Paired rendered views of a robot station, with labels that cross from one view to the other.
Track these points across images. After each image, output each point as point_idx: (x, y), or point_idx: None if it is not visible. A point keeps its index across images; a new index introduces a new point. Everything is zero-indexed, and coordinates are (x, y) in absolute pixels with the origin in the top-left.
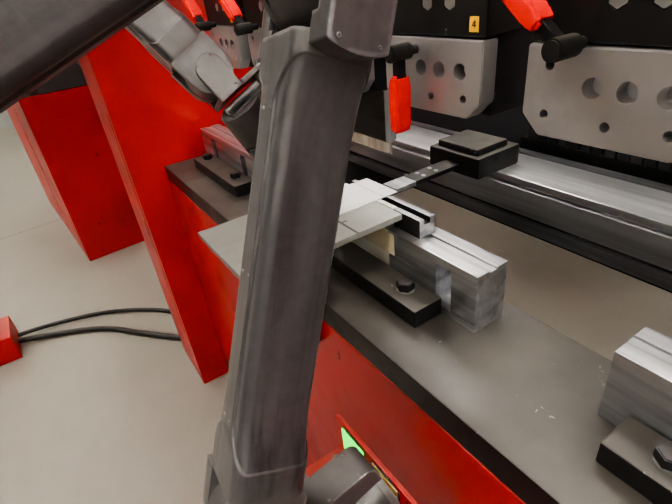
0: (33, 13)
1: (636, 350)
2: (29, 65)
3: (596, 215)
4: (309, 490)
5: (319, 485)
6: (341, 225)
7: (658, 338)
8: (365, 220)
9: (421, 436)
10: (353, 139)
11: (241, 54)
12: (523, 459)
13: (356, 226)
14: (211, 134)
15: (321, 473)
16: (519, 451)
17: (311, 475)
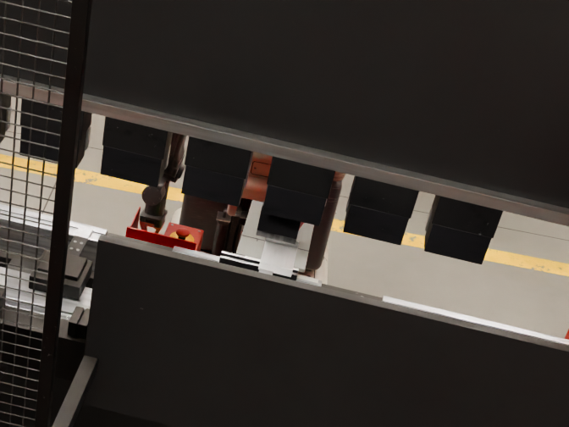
0: None
1: (101, 231)
2: None
3: None
4: (162, 178)
5: (162, 179)
6: (255, 237)
7: (96, 238)
8: (248, 243)
9: None
10: (294, 242)
11: (426, 223)
12: (119, 237)
13: (247, 238)
14: (537, 332)
15: (163, 180)
16: (122, 239)
17: (166, 180)
